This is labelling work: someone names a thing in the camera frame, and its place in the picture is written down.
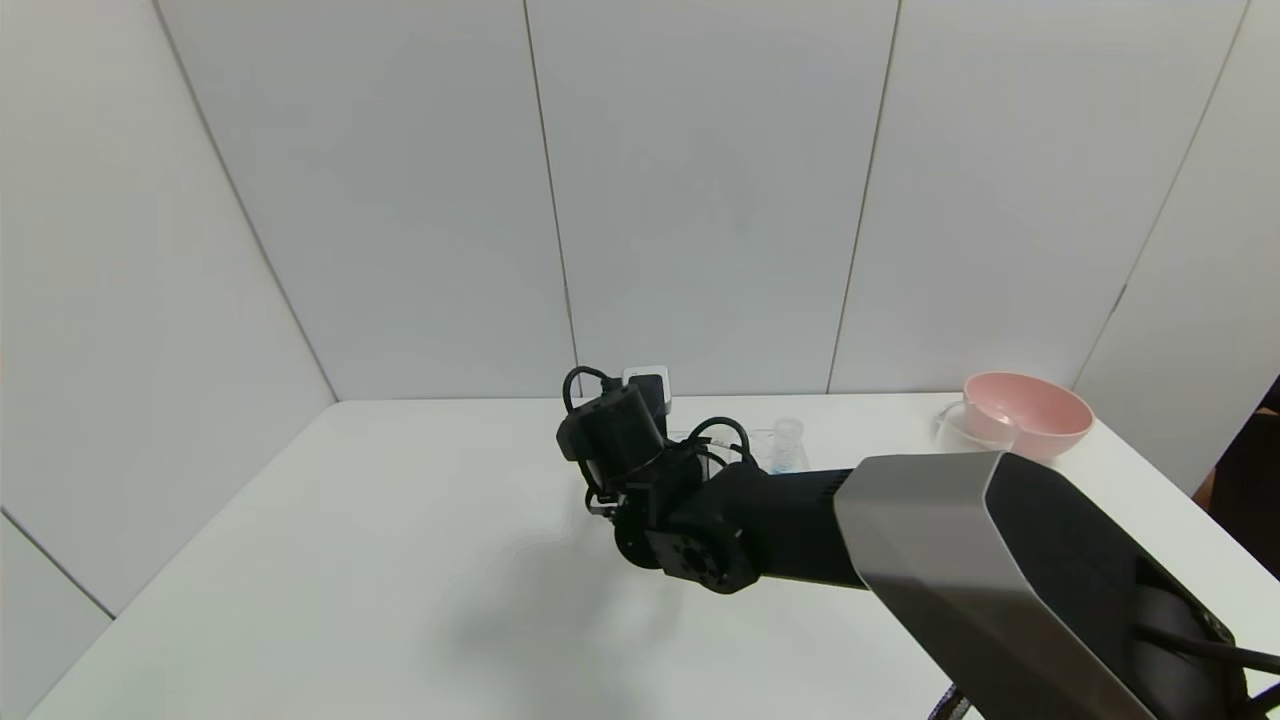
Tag clear acrylic test tube rack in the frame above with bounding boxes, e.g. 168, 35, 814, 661
665, 428, 811, 477

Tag test tube with blue pigment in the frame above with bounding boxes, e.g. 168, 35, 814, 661
772, 418, 807, 474

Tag clear glass beaker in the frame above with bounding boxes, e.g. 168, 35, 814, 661
935, 402, 1019, 457

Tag pink plastic bowl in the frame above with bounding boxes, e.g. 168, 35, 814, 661
965, 372, 1093, 461

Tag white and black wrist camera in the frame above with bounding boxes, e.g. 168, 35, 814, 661
622, 366, 671, 421

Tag black camera cable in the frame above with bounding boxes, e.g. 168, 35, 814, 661
562, 366, 613, 413

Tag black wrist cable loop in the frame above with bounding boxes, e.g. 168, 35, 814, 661
688, 416, 753, 467

